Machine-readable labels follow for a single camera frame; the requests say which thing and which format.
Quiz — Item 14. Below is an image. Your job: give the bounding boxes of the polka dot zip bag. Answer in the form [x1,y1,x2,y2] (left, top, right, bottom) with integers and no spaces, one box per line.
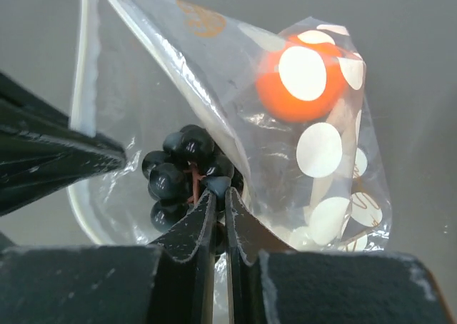
[68,0,392,252]

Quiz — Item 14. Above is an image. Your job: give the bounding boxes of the fake orange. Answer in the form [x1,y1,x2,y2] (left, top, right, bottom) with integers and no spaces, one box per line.
[256,35,348,123]

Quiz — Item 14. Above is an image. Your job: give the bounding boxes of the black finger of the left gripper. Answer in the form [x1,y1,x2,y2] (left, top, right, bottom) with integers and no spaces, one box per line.
[1,74,126,216]

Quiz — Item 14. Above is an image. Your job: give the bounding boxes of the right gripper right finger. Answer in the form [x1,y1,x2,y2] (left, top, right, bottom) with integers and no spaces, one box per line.
[224,187,286,323]

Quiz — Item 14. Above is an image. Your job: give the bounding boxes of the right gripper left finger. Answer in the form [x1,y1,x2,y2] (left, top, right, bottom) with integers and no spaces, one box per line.
[146,191,216,323]

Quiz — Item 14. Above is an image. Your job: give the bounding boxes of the fake black grape bunch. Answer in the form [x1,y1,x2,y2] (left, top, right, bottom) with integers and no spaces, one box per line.
[141,124,244,233]

